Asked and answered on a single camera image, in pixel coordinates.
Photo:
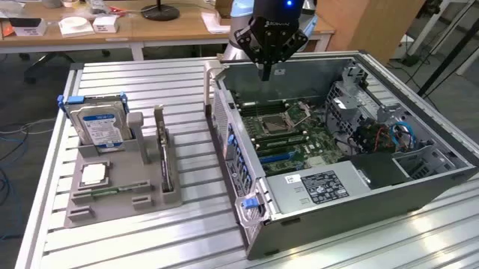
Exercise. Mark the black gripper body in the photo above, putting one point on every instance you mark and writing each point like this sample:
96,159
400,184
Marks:
277,30

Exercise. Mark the black graphics card metal bracket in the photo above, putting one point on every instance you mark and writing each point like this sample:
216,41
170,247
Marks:
166,168

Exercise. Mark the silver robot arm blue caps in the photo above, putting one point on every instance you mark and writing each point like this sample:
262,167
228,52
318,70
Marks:
240,39

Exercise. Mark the white paper booklet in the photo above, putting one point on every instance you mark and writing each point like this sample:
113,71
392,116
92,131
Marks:
216,25

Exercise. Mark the brown cardboard box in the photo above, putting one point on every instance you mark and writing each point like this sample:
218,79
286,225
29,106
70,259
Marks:
222,8

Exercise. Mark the wooden cabinet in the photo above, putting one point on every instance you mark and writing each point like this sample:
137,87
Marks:
374,28

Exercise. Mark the black round lamp base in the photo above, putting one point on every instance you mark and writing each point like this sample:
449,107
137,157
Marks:
161,14

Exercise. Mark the black RAM slot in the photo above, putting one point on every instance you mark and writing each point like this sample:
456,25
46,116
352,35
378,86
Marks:
262,104
264,111

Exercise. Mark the thin metal locking lever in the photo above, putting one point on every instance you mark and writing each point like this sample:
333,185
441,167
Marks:
257,110

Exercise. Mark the white cabinet red dot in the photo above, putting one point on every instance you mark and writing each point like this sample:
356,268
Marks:
398,47

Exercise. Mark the metal socket cover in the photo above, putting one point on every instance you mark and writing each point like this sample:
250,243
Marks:
294,117

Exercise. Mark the perforated metal disk bay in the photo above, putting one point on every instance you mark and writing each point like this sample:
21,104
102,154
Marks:
349,112

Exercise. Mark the CPU socket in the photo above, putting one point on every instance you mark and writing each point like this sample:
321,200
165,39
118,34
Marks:
276,123

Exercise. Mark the black power adapter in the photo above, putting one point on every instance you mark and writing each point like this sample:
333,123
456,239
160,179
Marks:
410,60

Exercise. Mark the red clips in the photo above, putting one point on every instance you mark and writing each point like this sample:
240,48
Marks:
120,11

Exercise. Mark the green motherboard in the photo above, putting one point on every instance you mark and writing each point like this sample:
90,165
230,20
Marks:
318,140

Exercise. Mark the blue slot clip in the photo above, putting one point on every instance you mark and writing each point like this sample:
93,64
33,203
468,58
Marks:
232,139
240,161

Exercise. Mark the small white box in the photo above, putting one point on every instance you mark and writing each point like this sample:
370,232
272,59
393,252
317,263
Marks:
106,25

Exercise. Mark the clear plastic packet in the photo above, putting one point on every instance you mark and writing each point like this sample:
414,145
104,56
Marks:
100,7

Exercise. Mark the black stand pole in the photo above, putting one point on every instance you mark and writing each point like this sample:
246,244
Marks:
449,56

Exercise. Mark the silver chipset heatsink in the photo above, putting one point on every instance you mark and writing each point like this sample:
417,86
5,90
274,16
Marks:
320,161

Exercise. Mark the white round holder box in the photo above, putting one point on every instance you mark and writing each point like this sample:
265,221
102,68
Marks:
76,26

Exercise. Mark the white tape roll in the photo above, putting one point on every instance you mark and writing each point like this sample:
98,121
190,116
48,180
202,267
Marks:
70,3

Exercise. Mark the silver hard disk blue caddy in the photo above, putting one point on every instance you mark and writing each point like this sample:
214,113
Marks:
98,126

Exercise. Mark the grey cup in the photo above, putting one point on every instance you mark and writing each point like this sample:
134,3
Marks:
50,3

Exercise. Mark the black office chair base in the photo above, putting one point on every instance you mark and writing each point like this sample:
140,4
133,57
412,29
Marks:
42,63

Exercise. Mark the grey metal disk bay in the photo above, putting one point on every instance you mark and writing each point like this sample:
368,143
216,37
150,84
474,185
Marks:
424,162

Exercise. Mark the grey power supply unit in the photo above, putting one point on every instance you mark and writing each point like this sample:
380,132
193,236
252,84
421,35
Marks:
318,193

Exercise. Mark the white box black lid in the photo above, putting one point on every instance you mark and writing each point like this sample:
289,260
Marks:
29,28

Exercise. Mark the blue case latch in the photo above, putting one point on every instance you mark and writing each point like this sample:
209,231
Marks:
250,203

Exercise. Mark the clear plastic bag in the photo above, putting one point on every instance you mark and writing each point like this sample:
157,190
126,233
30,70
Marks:
11,12

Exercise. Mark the silver CPU chip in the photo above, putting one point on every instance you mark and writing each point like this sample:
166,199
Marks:
94,175

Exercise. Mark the orange box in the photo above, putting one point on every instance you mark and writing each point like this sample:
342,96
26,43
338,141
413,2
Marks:
6,30

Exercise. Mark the dark grey open PC case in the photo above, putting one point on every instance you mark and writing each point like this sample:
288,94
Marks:
337,224

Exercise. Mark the grey plastic parts rack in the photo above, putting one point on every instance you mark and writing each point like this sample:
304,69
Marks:
120,213

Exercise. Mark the wooden desk white frame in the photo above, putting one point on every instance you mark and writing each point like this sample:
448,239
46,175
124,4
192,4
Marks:
76,40
169,30

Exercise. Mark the white table frame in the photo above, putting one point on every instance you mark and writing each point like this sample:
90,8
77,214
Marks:
421,30

